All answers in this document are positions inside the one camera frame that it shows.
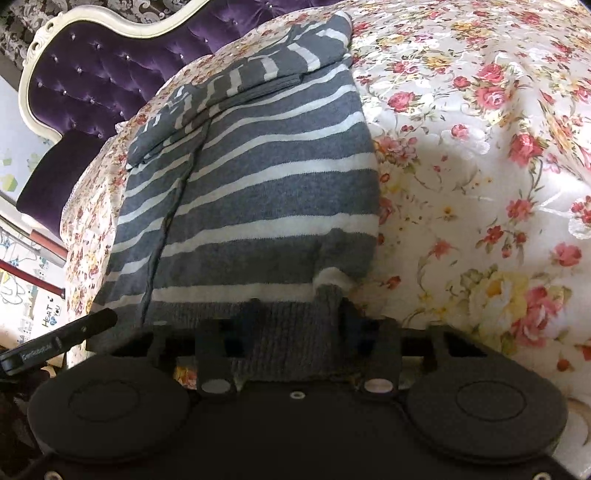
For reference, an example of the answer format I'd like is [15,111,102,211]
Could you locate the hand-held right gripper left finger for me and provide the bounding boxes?
[111,298,269,398]

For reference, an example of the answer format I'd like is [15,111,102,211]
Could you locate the grey white striped sweater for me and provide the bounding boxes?
[92,11,382,382]

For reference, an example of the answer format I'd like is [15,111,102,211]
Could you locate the damask patterned curtain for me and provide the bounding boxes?
[0,0,197,80]

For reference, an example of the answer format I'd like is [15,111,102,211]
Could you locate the floral blanket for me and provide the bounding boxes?
[60,0,591,444]

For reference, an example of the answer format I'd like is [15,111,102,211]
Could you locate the pastel wall stickers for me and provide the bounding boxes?
[0,147,44,195]

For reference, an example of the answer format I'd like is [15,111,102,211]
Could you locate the purple tufted sofa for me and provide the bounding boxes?
[16,0,352,228]

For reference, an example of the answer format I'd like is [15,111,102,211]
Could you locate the doodle wall poster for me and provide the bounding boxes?
[0,228,66,346]

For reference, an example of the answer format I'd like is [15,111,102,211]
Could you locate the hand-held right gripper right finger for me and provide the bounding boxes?
[339,298,490,398]

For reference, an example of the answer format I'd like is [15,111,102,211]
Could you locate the red metal rail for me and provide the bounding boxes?
[0,228,70,296]

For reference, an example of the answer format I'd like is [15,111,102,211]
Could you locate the purple velvet cushion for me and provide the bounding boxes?
[16,133,109,228]

